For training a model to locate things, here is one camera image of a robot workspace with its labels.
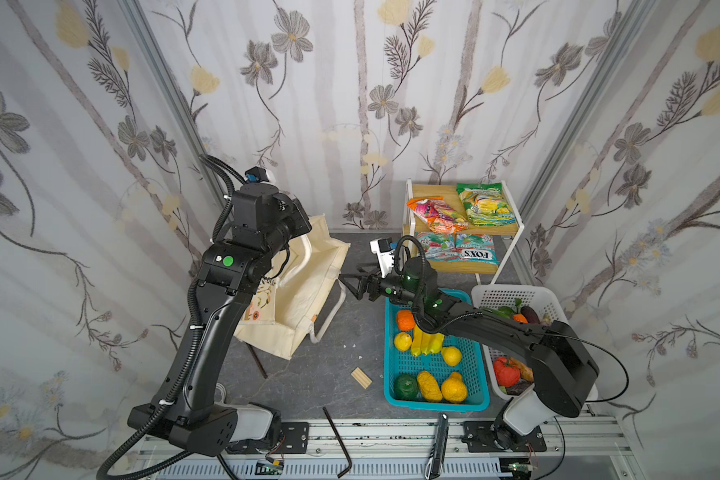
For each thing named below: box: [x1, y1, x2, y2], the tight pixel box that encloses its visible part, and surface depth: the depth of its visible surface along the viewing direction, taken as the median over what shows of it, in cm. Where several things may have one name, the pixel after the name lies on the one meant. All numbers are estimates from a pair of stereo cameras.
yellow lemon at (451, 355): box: [441, 346, 462, 367], surface depth 86 cm
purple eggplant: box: [520, 306, 540, 324], surface depth 95 cm
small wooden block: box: [350, 367, 373, 390], surface depth 84 cm
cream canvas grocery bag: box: [234, 214, 351, 360], surface depth 80 cm
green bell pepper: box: [394, 373, 419, 401], surface depth 80 cm
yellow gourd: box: [441, 371, 468, 403], surface depth 79 cm
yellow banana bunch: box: [411, 325, 445, 357], surface depth 85 cm
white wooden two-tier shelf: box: [403, 179, 525, 284], surface depth 82 cm
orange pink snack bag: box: [406, 196, 469, 234], surface depth 76 cm
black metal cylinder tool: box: [424, 412, 449, 480], surface depth 73 cm
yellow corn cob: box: [417, 370, 443, 402], surface depth 80 cm
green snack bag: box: [456, 182, 517, 227], surface depth 80 cm
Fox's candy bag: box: [416, 232, 500, 265], surface depth 94 cm
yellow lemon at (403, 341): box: [394, 332, 412, 352], surface depth 88 cm
